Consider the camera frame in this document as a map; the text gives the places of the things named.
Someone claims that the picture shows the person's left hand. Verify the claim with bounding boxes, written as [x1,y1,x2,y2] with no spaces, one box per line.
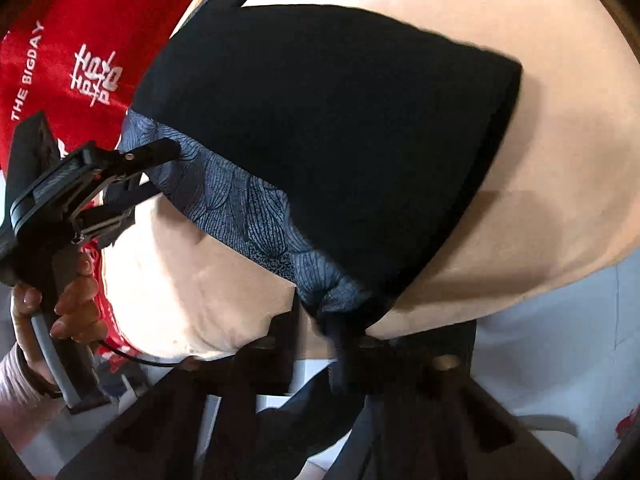
[10,252,109,386]

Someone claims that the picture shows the black cable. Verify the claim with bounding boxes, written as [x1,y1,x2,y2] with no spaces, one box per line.
[96,339,177,368]

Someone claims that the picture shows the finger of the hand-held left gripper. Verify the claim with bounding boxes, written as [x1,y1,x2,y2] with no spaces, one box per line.
[92,137,182,183]
[77,180,166,248]

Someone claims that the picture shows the red printed blanket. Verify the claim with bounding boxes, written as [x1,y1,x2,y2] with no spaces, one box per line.
[0,0,213,376]

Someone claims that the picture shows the person's left forearm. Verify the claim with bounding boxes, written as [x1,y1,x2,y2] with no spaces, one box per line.
[0,342,67,456]

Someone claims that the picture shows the black pants with patterned waistband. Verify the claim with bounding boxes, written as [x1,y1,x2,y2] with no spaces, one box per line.
[117,4,523,396]

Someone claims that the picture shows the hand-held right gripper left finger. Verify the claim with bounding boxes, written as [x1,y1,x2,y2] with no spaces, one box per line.
[55,300,306,480]

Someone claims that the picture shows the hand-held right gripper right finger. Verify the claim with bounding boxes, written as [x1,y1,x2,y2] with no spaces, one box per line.
[320,320,576,480]

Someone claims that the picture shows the beige mat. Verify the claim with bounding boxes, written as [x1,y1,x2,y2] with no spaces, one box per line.
[102,0,640,361]

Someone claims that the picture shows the person's right leg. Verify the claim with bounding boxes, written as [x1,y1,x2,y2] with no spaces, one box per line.
[255,371,372,466]

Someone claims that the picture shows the grey cable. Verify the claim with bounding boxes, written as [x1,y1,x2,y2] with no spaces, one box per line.
[31,310,82,408]

